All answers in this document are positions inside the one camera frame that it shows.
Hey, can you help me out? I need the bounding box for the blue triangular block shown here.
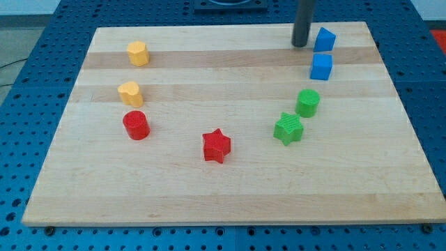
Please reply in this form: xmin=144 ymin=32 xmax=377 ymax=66
xmin=314 ymin=27 xmax=337 ymax=52

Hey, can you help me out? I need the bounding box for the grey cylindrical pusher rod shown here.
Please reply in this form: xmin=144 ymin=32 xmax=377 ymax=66
xmin=291 ymin=0 xmax=316 ymax=47

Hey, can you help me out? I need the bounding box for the red cylinder block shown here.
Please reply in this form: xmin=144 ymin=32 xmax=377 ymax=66
xmin=123 ymin=110 xmax=151 ymax=140

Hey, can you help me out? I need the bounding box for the red star block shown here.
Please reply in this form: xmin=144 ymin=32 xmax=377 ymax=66
xmin=202 ymin=128 xmax=231 ymax=164

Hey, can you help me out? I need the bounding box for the yellow heart block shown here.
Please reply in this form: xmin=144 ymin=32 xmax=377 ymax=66
xmin=117 ymin=82 xmax=144 ymax=107

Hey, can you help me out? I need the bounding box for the black cable on floor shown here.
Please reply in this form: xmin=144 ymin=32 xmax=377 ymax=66
xmin=0 ymin=57 xmax=29 ymax=88

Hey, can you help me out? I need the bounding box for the green cylinder block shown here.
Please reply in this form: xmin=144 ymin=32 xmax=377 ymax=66
xmin=295 ymin=89 xmax=321 ymax=118

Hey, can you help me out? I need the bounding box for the green star block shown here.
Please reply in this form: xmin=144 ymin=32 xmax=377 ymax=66
xmin=273 ymin=112 xmax=304 ymax=146

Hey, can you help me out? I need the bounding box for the blue cube block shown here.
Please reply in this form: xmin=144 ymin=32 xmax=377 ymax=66
xmin=310 ymin=54 xmax=333 ymax=80

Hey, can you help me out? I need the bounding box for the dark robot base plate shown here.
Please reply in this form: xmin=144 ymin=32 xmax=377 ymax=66
xmin=192 ymin=0 xmax=268 ymax=13

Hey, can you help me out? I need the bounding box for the yellow hexagon block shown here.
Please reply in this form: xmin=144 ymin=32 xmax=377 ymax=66
xmin=127 ymin=40 xmax=150 ymax=66

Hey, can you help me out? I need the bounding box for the light wooden board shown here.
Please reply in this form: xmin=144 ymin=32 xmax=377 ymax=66
xmin=22 ymin=22 xmax=445 ymax=227

